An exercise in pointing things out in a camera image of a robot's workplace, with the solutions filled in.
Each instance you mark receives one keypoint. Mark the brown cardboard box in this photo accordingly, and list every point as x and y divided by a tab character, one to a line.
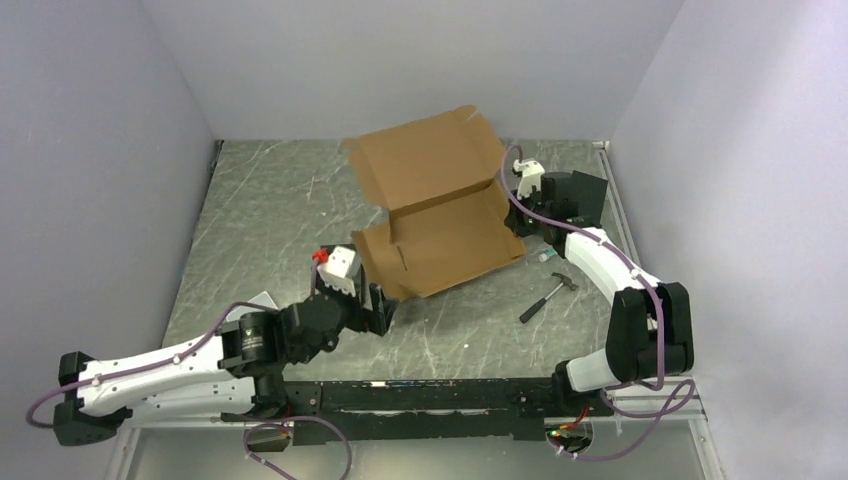
436	177

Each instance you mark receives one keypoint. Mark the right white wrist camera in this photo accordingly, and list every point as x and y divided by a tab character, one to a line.
530	174

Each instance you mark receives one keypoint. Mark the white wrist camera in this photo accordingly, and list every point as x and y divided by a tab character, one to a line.
336	268
530	174

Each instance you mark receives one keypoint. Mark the silver metal tin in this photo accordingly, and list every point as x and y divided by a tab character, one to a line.
264	299

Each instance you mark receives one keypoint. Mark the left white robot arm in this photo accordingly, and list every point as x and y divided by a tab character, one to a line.
235	368

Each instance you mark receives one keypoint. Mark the black square box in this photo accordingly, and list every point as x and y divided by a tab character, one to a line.
589	192

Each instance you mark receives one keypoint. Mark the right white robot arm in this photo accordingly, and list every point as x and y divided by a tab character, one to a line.
649	332

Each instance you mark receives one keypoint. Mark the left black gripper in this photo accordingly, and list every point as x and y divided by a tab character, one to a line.
382	307

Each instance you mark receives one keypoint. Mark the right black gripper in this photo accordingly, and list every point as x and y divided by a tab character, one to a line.
514	222

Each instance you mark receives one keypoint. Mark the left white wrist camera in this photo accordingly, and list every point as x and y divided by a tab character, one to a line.
336	268

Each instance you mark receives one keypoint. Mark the white green glue stick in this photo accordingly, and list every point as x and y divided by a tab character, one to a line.
547	255

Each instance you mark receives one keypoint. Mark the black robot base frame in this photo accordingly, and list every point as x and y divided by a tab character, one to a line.
518	408

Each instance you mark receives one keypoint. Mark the black handled claw hammer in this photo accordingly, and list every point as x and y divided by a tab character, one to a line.
564	282

